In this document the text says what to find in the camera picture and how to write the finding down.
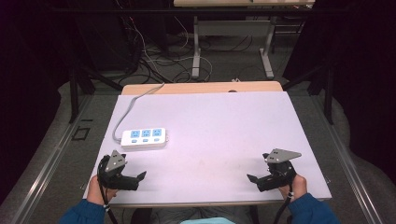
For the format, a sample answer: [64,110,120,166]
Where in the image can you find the white metal frame desk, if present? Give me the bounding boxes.
[173,0,316,80]

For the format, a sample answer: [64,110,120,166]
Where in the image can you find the person's right hand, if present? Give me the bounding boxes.
[277,174,308,201]

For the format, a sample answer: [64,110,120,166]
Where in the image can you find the person's left hand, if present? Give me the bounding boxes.
[86,175,119,206]

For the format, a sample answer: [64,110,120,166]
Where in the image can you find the tangle of floor cables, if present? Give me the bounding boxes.
[115,0,260,84]

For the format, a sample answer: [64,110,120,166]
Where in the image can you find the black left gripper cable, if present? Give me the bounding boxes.
[96,157,120,224]

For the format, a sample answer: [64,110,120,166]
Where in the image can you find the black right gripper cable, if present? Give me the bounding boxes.
[273,185,295,224]

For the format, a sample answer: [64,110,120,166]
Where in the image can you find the black metal stand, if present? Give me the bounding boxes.
[281,62,335,126]
[67,63,124,124]

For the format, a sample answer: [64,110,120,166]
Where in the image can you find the white table cover board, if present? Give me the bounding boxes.
[82,91,332,207]

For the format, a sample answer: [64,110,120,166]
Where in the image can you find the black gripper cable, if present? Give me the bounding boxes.
[96,157,120,224]
[273,185,295,224]

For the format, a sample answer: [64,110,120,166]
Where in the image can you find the metal floor rail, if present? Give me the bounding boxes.
[311,94,382,224]
[8,94,94,224]

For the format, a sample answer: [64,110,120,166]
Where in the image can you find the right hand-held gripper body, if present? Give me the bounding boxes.
[262,147,303,188]

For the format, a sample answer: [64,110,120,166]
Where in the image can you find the wooden table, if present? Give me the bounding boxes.
[120,80,284,96]

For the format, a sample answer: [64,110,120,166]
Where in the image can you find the white power strip blue sockets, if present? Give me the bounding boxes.
[120,127,169,150]

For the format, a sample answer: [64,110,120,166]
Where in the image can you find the grey power strip cable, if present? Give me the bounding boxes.
[112,82,166,145]

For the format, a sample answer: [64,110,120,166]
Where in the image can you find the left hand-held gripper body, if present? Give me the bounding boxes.
[97,149,129,189]

